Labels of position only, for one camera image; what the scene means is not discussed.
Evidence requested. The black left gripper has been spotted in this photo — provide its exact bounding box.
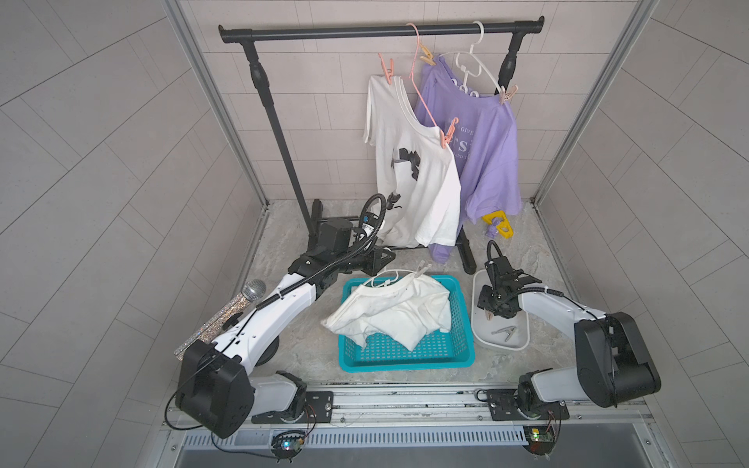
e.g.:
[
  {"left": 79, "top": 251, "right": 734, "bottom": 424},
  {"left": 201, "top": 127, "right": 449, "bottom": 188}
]
[{"left": 330, "top": 242, "right": 395, "bottom": 278}]

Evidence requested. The white plastic hanger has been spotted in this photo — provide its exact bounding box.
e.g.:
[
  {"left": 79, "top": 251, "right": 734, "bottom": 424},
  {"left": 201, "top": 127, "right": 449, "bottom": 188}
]
[
  {"left": 362, "top": 268, "right": 420, "bottom": 289},
  {"left": 442, "top": 20, "right": 504, "bottom": 99}
]

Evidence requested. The grey white clothespin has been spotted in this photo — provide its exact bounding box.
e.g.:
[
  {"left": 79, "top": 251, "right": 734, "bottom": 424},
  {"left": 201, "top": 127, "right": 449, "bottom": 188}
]
[{"left": 491, "top": 326, "right": 517, "bottom": 342}]

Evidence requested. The white garment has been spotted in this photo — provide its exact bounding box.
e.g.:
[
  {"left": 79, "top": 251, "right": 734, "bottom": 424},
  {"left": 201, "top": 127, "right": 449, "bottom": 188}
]
[
  {"left": 363, "top": 75, "right": 461, "bottom": 248},
  {"left": 322, "top": 272, "right": 453, "bottom": 351}
]

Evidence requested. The pink clothespin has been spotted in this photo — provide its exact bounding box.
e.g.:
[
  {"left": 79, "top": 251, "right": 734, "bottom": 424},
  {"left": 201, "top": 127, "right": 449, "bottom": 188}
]
[
  {"left": 499, "top": 85, "right": 519, "bottom": 105},
  {"left": 440, "top": 117, "right": 460, "bottom": 148},
  {"left": 378, "top": 53, "right": 395, "bottom": 85}
]

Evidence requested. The pink wire hanger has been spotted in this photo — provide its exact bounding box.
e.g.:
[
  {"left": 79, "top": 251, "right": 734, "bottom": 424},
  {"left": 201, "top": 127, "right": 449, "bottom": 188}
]
[{"left": 406, "top": 21, "right": 452, "bottom": 147}]

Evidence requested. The purple t-shirt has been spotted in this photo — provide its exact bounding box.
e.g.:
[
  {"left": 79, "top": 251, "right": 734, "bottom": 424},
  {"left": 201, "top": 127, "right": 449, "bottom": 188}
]
[{"left": 414, "top": 55, "right": 523, "bottom": 264}]

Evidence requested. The beige clothespin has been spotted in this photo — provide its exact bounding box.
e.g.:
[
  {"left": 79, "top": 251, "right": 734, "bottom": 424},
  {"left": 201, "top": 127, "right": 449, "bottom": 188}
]
[{"left": 417, "top": 43, "right": 436, "bottom": 66}]

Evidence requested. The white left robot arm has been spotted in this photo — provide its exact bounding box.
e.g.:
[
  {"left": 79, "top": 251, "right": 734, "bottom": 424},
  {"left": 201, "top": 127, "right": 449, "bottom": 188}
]
[{"left": 172, "top": 211, "right": 395, "bottom": 439}]

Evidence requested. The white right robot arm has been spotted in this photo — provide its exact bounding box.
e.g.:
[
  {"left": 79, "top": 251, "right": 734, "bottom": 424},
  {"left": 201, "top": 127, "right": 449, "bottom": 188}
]
[{"left": 478, "top": 255, "right": 662, "bottom": 417}]

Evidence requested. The white plastic clothespin tray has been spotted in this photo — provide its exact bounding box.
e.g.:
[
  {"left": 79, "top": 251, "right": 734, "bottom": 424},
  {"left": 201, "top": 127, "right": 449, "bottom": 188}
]
[{"left": 470, "top": 270, "right": 531, "bottom": 352}]

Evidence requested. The yellow plastic triangle toy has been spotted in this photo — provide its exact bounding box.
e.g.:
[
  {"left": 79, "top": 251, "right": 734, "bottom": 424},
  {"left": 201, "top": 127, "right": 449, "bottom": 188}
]
[{"left": 482, "top": 211, "right": 514, "bottom": 239}]

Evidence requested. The teal plastic laundry basket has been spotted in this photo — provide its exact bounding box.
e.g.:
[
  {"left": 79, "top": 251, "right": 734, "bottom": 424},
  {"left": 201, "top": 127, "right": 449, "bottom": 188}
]
[{"left": 337, "top": 275, "right": 475, "bottom": 374}]

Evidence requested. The silver microphone head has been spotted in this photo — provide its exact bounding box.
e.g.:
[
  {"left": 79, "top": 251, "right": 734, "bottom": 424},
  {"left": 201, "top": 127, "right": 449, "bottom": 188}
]
[{"left": 240, "top": 279, "right": 266, "bottom": 302}]

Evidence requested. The black round base stand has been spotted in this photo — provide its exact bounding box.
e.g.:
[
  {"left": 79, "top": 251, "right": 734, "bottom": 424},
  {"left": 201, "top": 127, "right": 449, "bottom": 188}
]
[{"left": 256, "top": 337, "right": 280, "bottom": 367}]

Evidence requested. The right circuit board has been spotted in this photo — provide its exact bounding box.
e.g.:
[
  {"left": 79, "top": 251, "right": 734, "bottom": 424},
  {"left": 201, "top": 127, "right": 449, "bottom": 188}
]
[{"left": 523, "top": 426, "right": 557, "bottom": 456}]

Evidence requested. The circuit board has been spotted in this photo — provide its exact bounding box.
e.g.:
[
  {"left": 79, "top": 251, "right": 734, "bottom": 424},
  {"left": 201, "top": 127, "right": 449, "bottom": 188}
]
[
  {"left": 270, "top": 430, "right": 307, "bottom": 460},
  {"left": 523, "top": 426, "right": 557, "bottom": 456}
]

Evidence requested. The left circuit board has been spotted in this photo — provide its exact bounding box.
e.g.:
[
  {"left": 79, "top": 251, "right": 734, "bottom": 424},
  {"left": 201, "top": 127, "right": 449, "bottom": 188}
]
[{"left": 270, "top": 430, "right": 307, "bottom": 460}]

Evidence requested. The black metal clothes rack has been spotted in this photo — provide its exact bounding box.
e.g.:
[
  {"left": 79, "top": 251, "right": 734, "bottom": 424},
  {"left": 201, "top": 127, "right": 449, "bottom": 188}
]
[{"left": 218, "top": 17, "right": 545, "bottom": 249}]

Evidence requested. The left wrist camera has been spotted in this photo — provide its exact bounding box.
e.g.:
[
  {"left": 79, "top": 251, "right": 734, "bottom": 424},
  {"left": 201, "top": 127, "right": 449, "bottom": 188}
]
[{"left": 353, "top": 212, "right": 378, "bottom": 241}]

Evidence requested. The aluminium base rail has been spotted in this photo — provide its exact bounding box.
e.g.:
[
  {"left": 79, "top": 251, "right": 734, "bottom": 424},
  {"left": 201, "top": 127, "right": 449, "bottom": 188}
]
[{"left": 155, "top": 384, "right": 657, "bottom": 463}]

